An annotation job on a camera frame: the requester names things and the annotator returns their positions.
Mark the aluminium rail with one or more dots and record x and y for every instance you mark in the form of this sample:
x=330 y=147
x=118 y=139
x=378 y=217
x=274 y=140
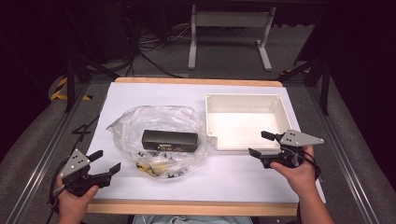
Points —
x=46 y=155
x=342 y=155

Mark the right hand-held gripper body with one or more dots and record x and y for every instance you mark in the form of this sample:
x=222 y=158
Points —
x=297 y=139

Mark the clear plastic bag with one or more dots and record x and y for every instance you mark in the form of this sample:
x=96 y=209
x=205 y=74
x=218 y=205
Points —
x=134 y=133

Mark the black rectangular box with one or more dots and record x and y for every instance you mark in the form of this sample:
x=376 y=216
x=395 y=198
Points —
x=169 y=140

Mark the person's right hand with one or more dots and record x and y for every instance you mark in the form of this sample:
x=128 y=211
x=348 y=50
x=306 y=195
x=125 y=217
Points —
x=300 y=179

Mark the black metal stand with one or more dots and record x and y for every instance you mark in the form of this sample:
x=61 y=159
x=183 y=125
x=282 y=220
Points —
x=71 y=81
x=323 y=84

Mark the small yellow and black parts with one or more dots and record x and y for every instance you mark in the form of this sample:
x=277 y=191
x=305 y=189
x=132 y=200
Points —
x=152 y=168

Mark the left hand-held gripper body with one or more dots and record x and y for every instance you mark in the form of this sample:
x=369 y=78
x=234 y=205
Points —
x=75 y=162

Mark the person's left hand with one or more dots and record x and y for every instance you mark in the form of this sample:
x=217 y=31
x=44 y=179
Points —
x=73 y=207

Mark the white paper sheet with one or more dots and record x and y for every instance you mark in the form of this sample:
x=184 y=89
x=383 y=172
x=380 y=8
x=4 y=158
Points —
x=218 y=180

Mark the wooden table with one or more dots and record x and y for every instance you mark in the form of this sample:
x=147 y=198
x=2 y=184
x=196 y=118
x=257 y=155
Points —
x=186 y=209

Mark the white metal desk frame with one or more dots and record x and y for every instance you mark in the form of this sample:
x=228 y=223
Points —
x=230 y=18

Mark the person's light blue clothing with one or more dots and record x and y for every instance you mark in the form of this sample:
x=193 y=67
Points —
x=193 y=219

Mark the yellow black floor tape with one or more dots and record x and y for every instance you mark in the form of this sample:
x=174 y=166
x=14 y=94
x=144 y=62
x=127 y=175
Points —
x=60 y=90

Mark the white plastic container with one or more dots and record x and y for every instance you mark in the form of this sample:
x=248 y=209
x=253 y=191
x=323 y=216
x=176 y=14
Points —
x=243 y=127

